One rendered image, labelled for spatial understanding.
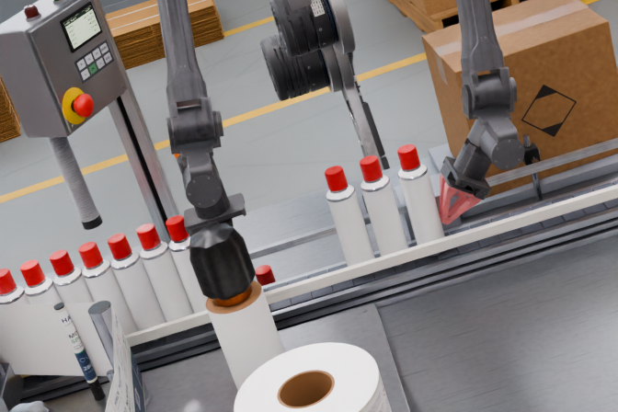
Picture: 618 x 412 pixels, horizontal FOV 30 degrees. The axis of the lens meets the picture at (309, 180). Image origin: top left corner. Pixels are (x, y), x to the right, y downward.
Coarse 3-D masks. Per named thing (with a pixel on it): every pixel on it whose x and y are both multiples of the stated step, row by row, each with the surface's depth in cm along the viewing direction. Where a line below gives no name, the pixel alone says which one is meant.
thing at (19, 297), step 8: (0, 272) 194; (8, 272) 194; (0, 280) 193; (8, 280) 194; (0, 288) 194; (8, 288) 194; (16, 288) 196; (0, 296) 195; (8, 296) 194; (16, 296) 194; (24, 296) 196
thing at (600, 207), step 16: (528, 208) 205; (592, 208) 199; (608, 208) 198; (480, 224) 205; (544, 224) 199; (480, 240) 200; (496, 240) 199; (448, 256) 198; (320, 272) 206; (384, 272) 199; (400, 272) 198; (272, 288) 205; (336, 288) 199; (272, 304) 200; (288, 304) 199; (176, 336) 200; (192, 336) 199; (32, 384) 200
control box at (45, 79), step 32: (0, 32) 180; (32, 32) 177; (0, 64) 183; (32, 64) 180; (64, 64) 183; (32, 96) 183; (64, 96) 183; (96, 96) 189; (32, 128) 187; (64, 128) 184
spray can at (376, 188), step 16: (368, 160) 193; (368, 176) 193; (384, 176) 195; (368, 192) 194; (384, 192) 194; (368, 208) 196; (384, 208) 195; (384, 224) 196; (400, 224) 198; (384, 240) 198; (400, 240) 198
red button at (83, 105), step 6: (78, 96) 183; (84, 96) 183; (72, 102) 184; (78, 102) 182; (84, 102) 183; (90, 102) 184; (72, 108) 184; (78, 108) 182; (84, 108) 183; (90, 108) 184; (78, 114) 183; (84, 114) 183; (90, 114) 185
